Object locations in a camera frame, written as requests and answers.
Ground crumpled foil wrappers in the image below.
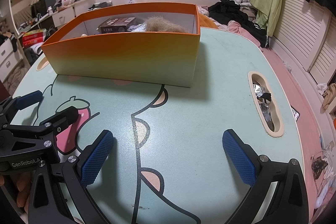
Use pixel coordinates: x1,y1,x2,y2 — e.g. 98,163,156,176
252,82,276,132

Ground dark beaded accessory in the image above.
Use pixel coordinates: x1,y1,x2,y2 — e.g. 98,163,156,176
311,156,328,180

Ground orange cardboard box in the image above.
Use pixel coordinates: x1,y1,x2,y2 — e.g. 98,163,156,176
41,3,201,88

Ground pink bed sheet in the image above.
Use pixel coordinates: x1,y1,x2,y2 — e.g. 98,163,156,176
260,44,336,224

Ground brown printed carton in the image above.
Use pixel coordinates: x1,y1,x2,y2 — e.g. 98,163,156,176
100,17,137,34

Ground white louvered closet doors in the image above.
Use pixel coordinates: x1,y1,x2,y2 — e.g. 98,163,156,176
273,0,336,85

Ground beige cloth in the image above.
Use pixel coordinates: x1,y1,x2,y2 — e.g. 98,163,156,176
322,82,336,112

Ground fluffy fur ball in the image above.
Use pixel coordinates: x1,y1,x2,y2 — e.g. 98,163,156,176
143,17,187,33

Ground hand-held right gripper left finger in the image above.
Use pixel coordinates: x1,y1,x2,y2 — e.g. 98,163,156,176
28,130,114,224

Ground white drawer cabinet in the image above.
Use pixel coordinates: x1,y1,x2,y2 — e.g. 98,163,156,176
0,40,23,83

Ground person's left hand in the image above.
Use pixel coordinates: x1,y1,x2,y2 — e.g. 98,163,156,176
16,171,34,210

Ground white cluttered counter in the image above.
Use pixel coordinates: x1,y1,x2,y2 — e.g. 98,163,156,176
52,0,96,28

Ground red printed box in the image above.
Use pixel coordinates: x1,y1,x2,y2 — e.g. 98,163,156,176
22,29,47,46

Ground orange pillow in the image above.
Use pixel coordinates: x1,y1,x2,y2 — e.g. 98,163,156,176
197,13,219,30

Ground pink blanket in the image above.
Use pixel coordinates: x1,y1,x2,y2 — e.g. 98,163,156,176
198,6,263,43

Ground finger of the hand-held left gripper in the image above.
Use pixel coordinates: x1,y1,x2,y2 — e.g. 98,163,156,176
39,106,79,136
0,91,43,122

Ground black clothes pile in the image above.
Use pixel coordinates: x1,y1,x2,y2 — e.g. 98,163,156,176
207,0,271,47

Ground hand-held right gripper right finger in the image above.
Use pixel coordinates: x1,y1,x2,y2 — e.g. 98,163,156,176
222,129,309,224

